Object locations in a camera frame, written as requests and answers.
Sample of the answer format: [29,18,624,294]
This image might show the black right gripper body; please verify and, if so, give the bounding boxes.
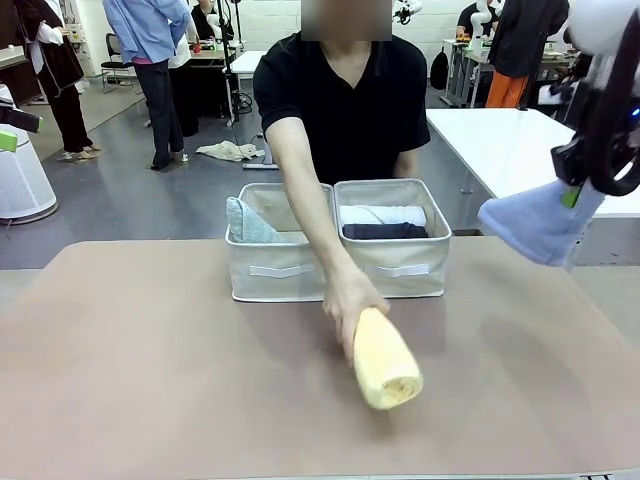
[579,84,640,176]

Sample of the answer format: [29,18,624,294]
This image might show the lavender cone towel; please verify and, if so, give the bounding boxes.
[476,179,607,268]

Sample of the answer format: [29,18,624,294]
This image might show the white towel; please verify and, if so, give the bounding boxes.
[339,203,427,227]

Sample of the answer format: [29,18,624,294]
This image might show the dark grey towel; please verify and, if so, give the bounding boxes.
[342,222,430,240]

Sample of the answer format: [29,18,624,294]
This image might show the grey-green cone towel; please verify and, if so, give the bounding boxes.
[225,196,295,245]

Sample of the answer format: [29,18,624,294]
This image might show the yellow towel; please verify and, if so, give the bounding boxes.
[352,307,425,411]

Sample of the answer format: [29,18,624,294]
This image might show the person's right forearm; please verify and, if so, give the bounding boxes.
[279,164,369,281]

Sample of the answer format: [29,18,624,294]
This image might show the person's right hand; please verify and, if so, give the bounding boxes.
[322,269,392,361]

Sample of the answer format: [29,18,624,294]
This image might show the white air purifier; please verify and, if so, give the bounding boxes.
[0,132,58,221]

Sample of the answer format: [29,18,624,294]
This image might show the large white table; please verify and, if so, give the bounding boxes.
[425,107,640,271]

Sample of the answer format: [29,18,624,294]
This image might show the black chair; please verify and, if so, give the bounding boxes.
[99,32,139,95]

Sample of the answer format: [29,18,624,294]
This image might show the bystander in orange trousers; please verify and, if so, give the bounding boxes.
[487,0,572,109]

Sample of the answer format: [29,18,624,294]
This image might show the bystander in blue shirt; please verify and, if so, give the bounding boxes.
[102,0,194,171]

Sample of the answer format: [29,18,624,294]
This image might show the grey background workbench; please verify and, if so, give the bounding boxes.
[442,37,495,109]

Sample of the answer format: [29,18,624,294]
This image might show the black backpack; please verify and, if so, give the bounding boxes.
[430,47,450,92]

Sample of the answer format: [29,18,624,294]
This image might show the cream fabric storage bin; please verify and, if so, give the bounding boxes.
[224,182,337,303]
[333,178,453,299]

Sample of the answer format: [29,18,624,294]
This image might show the beige cloth on floor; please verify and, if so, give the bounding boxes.
[194,140,260,163]

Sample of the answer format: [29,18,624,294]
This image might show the black equipment stand pole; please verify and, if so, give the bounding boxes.
[218,0,251,127]

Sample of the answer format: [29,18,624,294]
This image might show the person in black shirt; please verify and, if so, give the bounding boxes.
[253,32,431,187]

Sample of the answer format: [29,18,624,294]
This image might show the small white background table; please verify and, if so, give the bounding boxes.
[227,49,269,77]

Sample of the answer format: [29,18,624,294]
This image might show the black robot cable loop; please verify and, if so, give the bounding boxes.
[587,19,640,198]

